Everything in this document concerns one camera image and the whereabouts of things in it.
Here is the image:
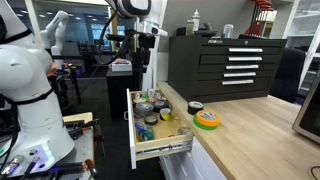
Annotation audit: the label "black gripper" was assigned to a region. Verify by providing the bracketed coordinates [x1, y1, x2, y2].
[137, 32, 157, 50]

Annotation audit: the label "small colourful tape roll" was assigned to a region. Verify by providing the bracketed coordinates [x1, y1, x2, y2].
[147, 88, 160, 103]

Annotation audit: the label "white and green tape roll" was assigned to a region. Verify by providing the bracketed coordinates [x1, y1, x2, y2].
[132, 96, 148, 104]

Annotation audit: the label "yellow and black tape roll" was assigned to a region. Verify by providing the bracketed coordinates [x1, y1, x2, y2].
[159, 107, 173, 122]

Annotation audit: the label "small black tape roll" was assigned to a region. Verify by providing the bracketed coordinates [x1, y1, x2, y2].
[143, 114, 159, 126]

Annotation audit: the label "black tape roll white core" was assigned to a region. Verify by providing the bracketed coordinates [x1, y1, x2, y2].
[187, 100, 204, 116]

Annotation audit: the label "blue tape roll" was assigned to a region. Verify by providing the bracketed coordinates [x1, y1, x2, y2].
[134, 120, 149, 134]

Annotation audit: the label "open wooden drawer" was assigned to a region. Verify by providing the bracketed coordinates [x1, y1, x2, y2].
[125, 87, 195, 170]

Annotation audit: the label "teal tape roll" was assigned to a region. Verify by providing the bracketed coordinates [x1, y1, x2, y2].
[139, 129, 155, 142]

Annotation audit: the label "grey translucent tape roll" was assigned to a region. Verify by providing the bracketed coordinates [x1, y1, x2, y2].
[177, 126, 194, 137]

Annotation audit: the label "green masking tape roll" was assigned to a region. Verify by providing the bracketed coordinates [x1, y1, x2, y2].
[192, 115, 218, 131]

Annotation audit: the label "orange masking tape roll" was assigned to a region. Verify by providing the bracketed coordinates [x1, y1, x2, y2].
[195, 109, 221, 128]

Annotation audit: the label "white box with red print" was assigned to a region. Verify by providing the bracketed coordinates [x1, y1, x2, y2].
[110, 59, 133, 72]

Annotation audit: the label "small glass jar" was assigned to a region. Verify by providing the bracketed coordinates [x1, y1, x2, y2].
[185, 19, 195, 37]

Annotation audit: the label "white squeeze bottle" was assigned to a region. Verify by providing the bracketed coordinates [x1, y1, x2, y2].
[191, 8, 201, 33]

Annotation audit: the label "black tool on chest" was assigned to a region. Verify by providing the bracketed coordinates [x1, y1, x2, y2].
[194, 22, 219, 38]

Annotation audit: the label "silver metal can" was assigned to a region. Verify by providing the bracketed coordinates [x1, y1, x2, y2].
[221, 23, 234, 39]

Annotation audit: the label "black metal tool chest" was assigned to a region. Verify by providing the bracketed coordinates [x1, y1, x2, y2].
[167, 34, 288, 104]

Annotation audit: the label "red bar clamps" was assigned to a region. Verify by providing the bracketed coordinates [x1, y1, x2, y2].
[244, 0, 276, 37]

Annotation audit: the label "robot mounting cart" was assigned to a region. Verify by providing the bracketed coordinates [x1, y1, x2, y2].
[0, 111, 101, 180]

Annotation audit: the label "black office chair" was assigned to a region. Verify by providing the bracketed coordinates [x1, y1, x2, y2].
[269, 47, 307, 104]

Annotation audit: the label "white shelving unit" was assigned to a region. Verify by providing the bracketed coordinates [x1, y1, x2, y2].
[286, 0, 320, 91]

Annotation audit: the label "silver microwave oven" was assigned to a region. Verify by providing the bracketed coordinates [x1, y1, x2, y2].
[292, 71, 320, 145]

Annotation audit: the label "black pedestal cabinet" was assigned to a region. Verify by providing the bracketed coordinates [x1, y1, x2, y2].
[105, 68, 136, 120]

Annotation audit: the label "large grey duct tape roll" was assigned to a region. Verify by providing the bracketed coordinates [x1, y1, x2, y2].
[134, 102, 155, 117]

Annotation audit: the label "silver tool chest drawer handle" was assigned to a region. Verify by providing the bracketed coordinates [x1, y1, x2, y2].
[225, 64, 260, 70]
[228, 47, 264, 53]
[223, 72, 257, 78]
[221, 79, 255, 86]
[227, 56, 263, 62]

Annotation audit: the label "thin black cable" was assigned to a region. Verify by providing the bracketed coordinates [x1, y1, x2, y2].
[310, 165, 320, 180]

